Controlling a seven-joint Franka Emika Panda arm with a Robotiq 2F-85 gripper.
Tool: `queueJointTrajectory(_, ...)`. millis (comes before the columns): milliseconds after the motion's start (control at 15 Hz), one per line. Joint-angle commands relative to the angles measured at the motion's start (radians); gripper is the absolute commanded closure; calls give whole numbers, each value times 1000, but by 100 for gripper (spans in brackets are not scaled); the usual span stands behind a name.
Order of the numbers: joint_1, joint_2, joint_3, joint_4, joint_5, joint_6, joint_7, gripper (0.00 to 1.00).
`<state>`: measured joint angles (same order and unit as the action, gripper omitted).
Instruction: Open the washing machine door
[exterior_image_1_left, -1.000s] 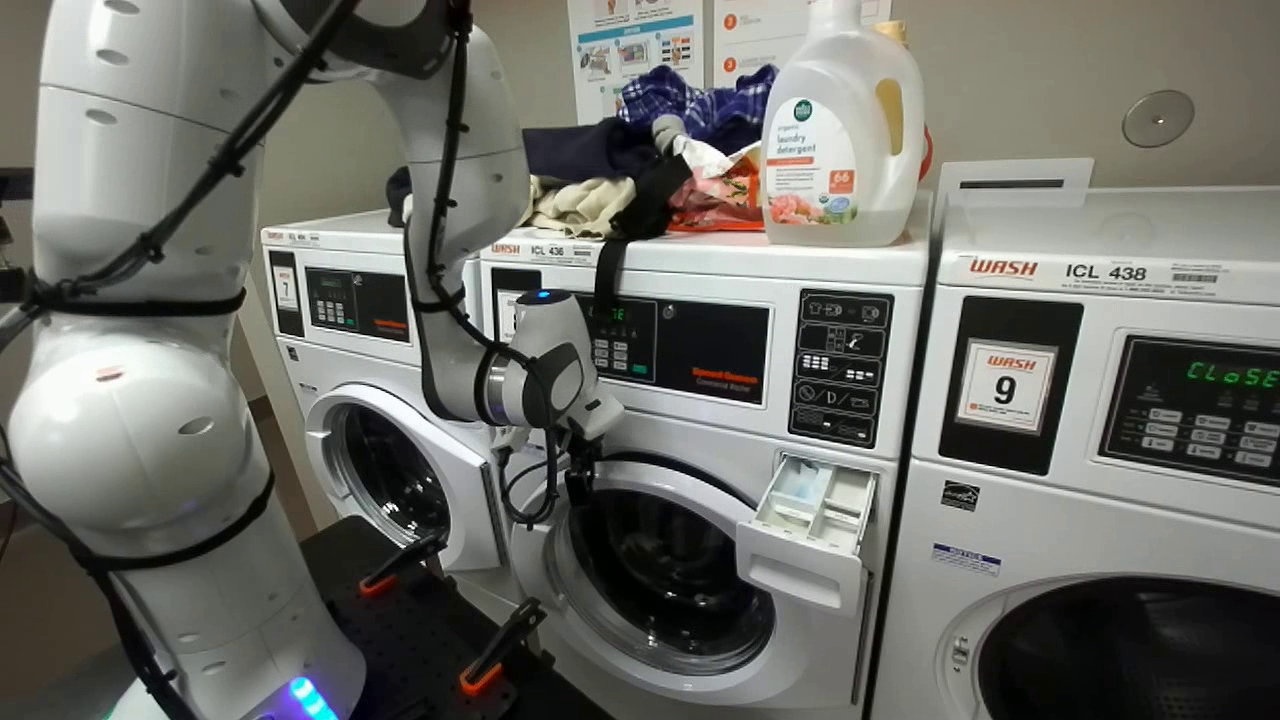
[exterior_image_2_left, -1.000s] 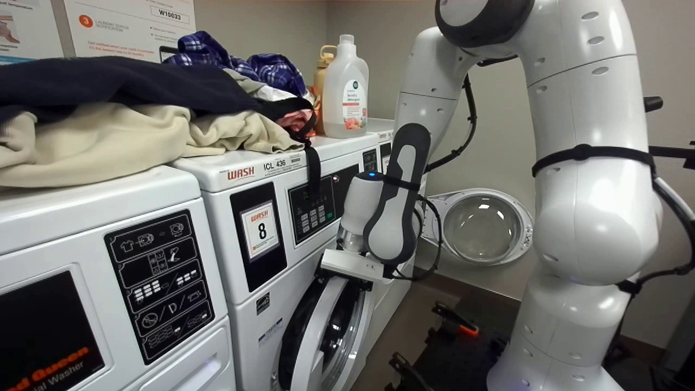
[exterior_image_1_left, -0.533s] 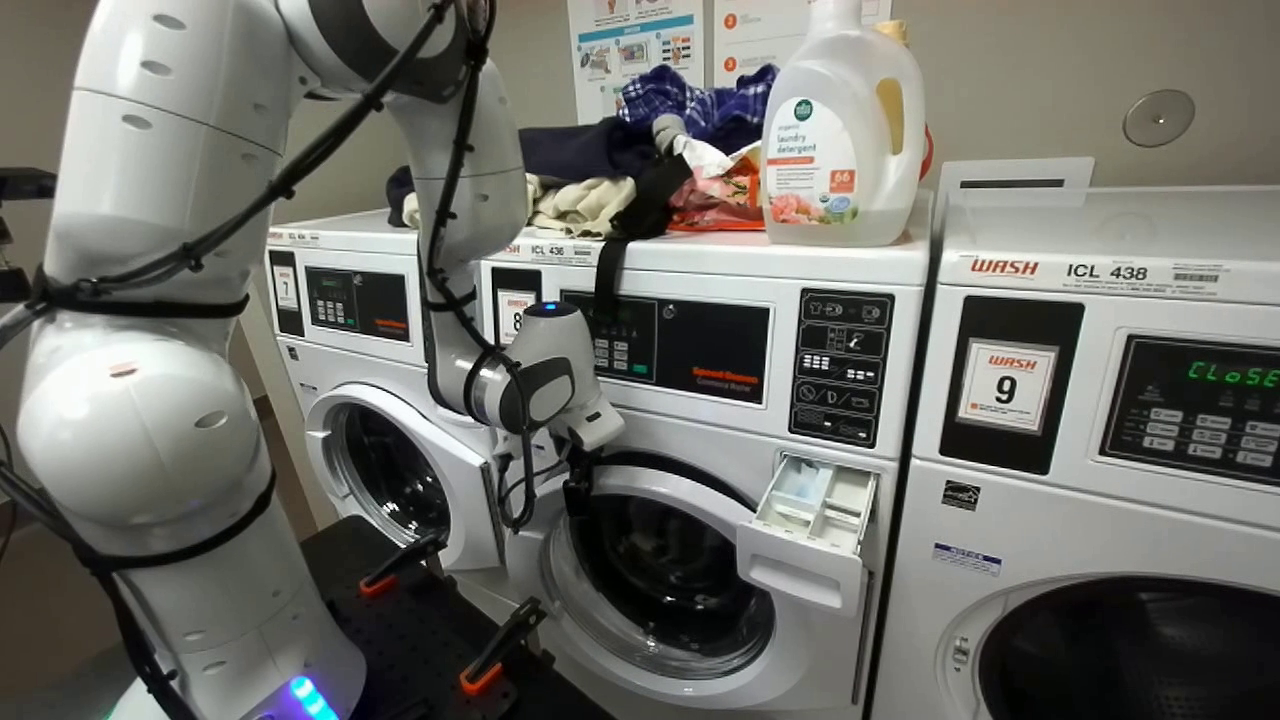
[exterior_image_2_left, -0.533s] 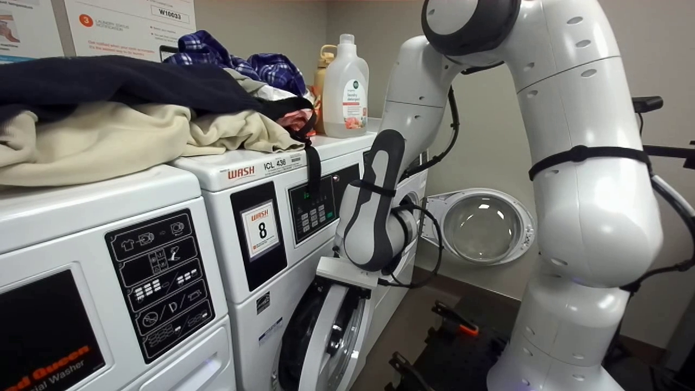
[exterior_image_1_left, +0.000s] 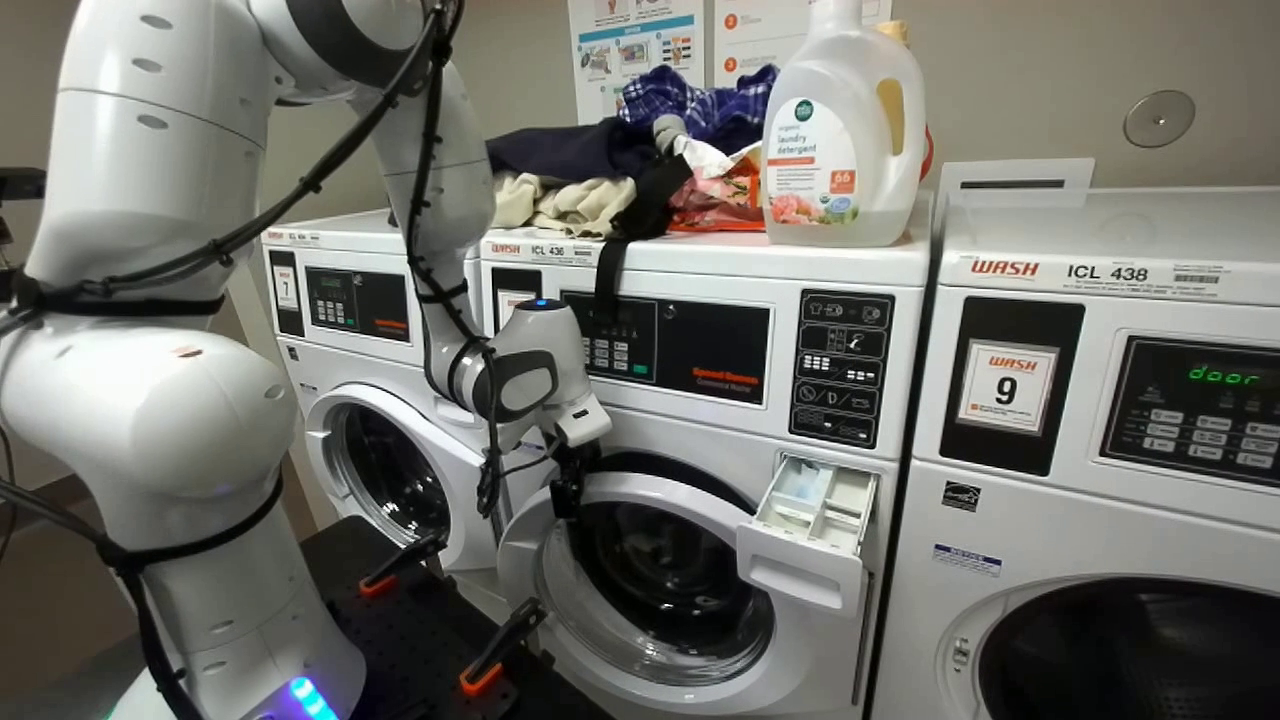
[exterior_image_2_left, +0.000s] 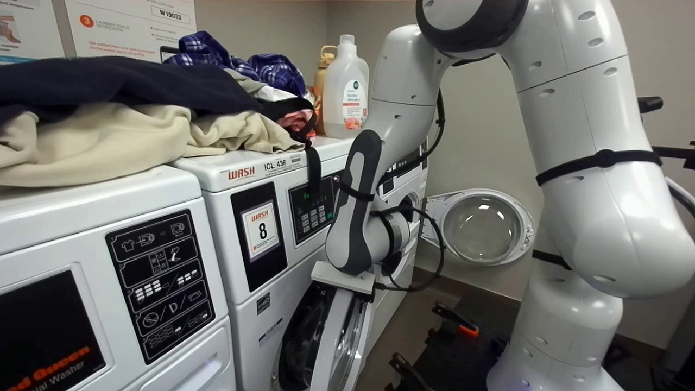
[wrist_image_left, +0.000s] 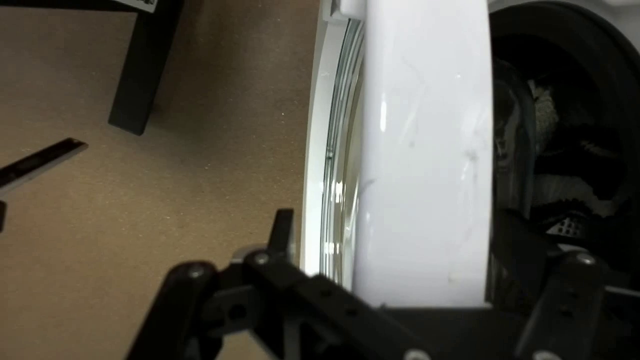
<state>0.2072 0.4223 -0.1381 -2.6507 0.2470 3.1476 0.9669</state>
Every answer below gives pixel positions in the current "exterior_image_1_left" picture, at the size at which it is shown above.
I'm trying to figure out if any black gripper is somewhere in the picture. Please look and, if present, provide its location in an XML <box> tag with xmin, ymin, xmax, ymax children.
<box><xmin>544</xmin><ymin>436</ymin><xmax>597</xmax><ymax>522</ymax></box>

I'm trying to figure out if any round washer door with glass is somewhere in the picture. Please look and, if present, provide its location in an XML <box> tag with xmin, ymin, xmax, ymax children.
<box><xmin>497</xmin><ymin>458</ymin><xmax>811</xmax><ymax>709</ymax></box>

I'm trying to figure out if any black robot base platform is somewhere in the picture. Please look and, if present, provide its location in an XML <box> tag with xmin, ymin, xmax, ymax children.
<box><xmin>295</xmin><ymin>513</ymin><xmax>620</xmax><ymax>720</ymax></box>

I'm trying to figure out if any open white detergent drawer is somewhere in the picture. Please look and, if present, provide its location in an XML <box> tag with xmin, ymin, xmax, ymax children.
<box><xmin>732</xmin><ymin>449</ymin><xmax>883</xmax><ymax>612</ymax></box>

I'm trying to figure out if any orange black clamp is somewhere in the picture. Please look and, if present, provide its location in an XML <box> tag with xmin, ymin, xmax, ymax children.
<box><xmin>352</xmin><ymin>535</ymin><xmax>448</xmax><ymax>608</ymax></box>
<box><xmin>457</xmin><ymin>595</ymin><xmax>552</xmax><ymax>709</ymax></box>

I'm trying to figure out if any card reader with number eight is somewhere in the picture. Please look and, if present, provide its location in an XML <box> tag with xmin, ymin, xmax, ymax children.
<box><xmin>483</xmin><ymin>265</ymin><xmax>552</xmax><ymax>338</ymax></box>

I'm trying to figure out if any white washer with orange display text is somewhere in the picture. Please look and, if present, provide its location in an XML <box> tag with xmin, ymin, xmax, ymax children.
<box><xmin>256</xmin><ymin>203</ymin><xmax>502</xmax><ymax>580</ymax></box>

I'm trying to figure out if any white washer number eight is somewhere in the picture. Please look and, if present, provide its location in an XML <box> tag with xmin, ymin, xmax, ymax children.
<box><xmin>470</xmin><ymin>218</ymin><xmax>941</xmax><ymax>720</ymax></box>

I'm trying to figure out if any beige cloth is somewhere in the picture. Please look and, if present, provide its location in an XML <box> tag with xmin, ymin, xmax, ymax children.
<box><xmin>486</xmin><ymin>166</ymin><xmax>642</xmax><ymax>242</ymax></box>

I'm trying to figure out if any black washer button panel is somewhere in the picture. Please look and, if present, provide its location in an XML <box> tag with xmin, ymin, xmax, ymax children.
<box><xmin>783</xmin><ymin>282</ymin><xmax>898</xmax><ymax>453</ymax></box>

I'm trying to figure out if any red orange bag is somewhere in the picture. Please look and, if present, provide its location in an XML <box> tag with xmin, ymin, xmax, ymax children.
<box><xmin>665</xmin><ymin>147</ymin><xmax>780</xmax><ymax>240</ymax></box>

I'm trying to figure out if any navy blue cloth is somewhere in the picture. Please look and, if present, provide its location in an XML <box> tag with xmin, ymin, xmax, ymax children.
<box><xmin>483</xmin><ymin>115</ymin><xmax>699</xmax><ymax>331</ymax></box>

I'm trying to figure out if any white grey cloth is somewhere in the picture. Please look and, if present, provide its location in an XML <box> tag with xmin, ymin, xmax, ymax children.
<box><xmin>646</xmin><ymin>108</ymin><xmax>739</xmax><ymax>183</ymax></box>

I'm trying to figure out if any blue patterned bag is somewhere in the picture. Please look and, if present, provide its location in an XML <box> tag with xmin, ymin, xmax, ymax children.
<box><xmin>615</xmin><ymin>59</ymin><xmax>783</xmax><ymax>160</ymax></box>

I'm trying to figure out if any card reader with number nine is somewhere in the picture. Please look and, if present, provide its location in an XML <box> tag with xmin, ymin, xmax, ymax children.
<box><xmin>934</xmin><ymin>290</ymin><xmax>1089</xmax><ymax>481</ymax></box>

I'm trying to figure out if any white detergent bottle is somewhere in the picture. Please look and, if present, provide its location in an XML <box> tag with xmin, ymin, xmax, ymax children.
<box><xmin>758</xmin><ymin>0</ymin><xmax>934</xmax><ymax>252</ymax></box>

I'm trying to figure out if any white washer number nine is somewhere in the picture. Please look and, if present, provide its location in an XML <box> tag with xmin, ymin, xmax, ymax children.
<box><xmin>863</xmin><ymin>180</ymin><xmax>1280</xmax><ymax>720</ymax></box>

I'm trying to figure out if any white folded paper sign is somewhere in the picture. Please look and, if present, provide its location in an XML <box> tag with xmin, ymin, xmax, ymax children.
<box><xmin>932</xmin><ymin>153</ymin><xmax>1099</xmax><ymax>229</ymax></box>

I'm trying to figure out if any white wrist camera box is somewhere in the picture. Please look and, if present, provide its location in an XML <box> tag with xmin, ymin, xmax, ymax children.
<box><xmin>548</xmin><ymin>393</ymin><xmax>620</xmax><ymax>453</ymax></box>

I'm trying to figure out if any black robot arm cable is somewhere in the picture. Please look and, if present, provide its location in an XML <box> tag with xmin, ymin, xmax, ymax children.
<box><xmin>397</xmin><ymin>0</ymin><xmax>507</xmax><ymax>522</ymax></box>

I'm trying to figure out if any wall poster with picture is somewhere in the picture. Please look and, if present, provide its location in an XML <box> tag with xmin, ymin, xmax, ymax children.
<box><xmin>569</xmin><ymin>0</ymin><xmax>709</xmax><ymax>124</ymax></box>

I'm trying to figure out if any wall poster with orange dot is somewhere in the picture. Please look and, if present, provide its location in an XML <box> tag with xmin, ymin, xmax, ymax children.
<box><xmin>702</xmin><ymin>0</ymin><xmax>819</xmax><ymax>93</ymax></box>

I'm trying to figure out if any round grey wall plate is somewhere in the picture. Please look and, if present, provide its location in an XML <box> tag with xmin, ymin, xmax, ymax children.
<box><xmin>1121</xmin><ymin>84</ymin><xmax>1199</xmax><ymax>153</ymax></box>

